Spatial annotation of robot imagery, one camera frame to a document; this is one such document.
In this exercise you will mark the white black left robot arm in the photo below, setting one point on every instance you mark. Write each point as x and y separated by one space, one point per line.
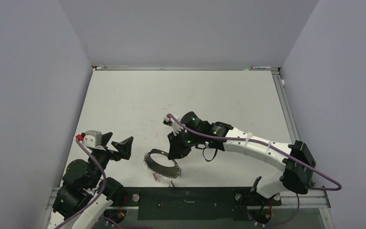
86 190

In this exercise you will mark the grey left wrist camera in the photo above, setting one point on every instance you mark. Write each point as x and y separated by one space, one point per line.
91 139

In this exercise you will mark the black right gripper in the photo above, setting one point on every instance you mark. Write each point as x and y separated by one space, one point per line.
177 150

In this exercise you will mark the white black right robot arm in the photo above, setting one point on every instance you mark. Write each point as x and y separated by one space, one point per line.
294 162

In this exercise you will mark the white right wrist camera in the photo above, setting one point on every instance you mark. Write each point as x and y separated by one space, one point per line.
173 123

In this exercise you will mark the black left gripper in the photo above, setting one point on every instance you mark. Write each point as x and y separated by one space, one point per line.
123 147

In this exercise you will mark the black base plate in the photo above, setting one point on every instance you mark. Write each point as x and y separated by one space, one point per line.
193 203

